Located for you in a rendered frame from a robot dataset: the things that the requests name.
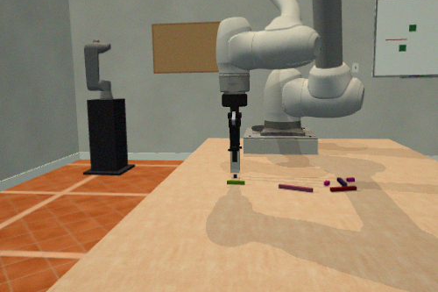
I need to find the purple rod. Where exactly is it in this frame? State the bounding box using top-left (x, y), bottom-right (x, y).
top-left (337, 178), bottom-right (347, 186)

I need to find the pink rod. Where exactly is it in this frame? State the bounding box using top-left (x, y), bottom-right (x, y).
top-left (279, 184), bottom-right (313, 193)

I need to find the lime green rod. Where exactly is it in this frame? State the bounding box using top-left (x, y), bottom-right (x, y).
top-left (227, 180), bottom-right (245, 185)

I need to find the red rod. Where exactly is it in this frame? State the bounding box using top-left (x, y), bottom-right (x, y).
top-left (330, 186), bottom-right (357, 192)

